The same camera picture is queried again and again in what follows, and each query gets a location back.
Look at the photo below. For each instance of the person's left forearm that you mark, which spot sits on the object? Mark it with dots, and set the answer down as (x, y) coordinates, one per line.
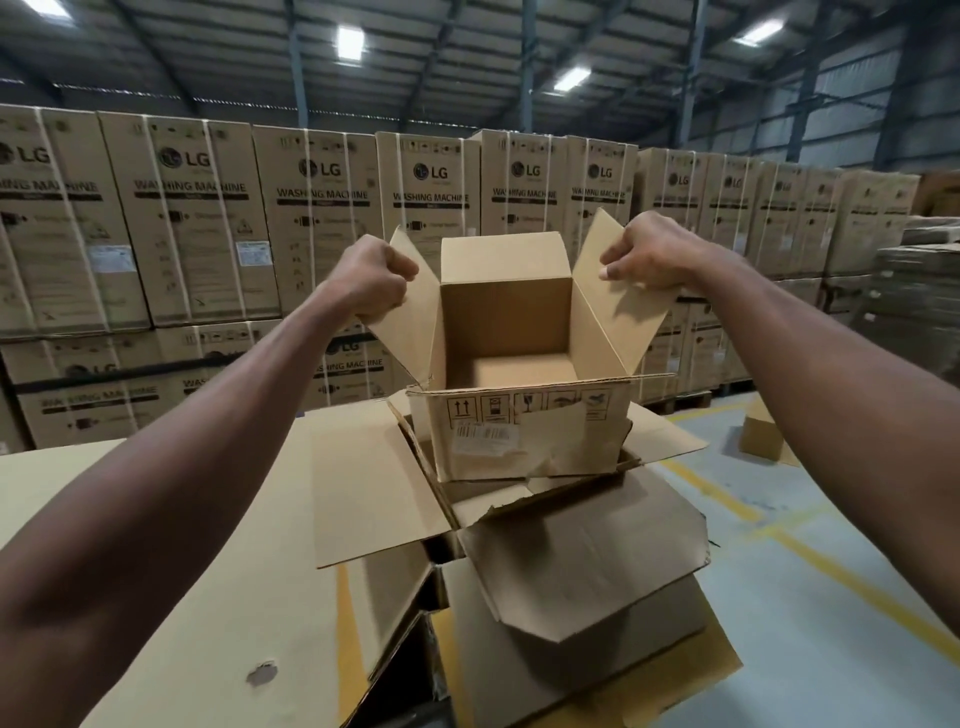
(172, 480)

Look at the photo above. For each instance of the ceiling light panel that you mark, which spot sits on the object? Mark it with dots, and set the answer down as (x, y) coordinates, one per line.
(572, 79)
(350, 43)
(759, 32)
(43, 7)

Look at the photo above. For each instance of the person's right forearm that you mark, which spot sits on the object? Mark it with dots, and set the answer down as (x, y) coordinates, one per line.
(840, 390)

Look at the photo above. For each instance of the small cardboard box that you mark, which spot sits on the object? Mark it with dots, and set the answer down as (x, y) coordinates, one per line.
(765, 439)
(517, 427)

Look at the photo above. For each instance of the stack of flattened cardboard sheets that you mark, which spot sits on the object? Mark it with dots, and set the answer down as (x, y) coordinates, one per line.
(915, 285)

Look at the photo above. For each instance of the stack of washing machine cartons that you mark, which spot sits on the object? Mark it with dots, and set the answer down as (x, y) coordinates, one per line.
(210, 225)

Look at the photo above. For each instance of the wooden pallet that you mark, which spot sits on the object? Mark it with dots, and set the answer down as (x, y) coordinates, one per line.
(694, 399)

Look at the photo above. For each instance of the large open cardboard box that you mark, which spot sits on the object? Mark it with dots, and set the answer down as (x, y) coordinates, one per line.
(585, 547)

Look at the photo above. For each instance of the person's left fingers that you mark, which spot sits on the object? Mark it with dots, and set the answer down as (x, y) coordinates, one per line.
(397, 270)

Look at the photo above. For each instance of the person's left hand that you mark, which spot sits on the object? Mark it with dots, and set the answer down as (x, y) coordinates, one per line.
(364, 277)

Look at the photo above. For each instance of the cardboard box under open box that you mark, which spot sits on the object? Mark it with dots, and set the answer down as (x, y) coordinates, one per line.
(600, 675)

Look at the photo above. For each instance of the person's right hand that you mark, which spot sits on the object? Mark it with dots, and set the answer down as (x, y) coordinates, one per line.
(660, 251)

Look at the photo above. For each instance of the person's right fingers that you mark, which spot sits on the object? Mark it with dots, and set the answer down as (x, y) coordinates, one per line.
(621, 262)

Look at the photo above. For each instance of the small closed cardboard box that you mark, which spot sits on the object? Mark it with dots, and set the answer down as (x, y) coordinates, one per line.
(765, 439)

